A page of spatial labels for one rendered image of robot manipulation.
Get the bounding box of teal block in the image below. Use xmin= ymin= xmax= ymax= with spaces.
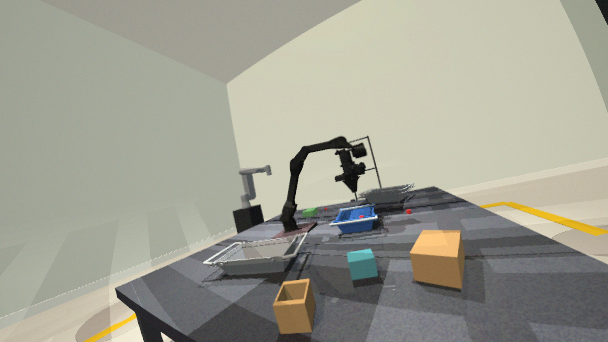
xmin=347 ymin=249 xmax=378 ymax=281

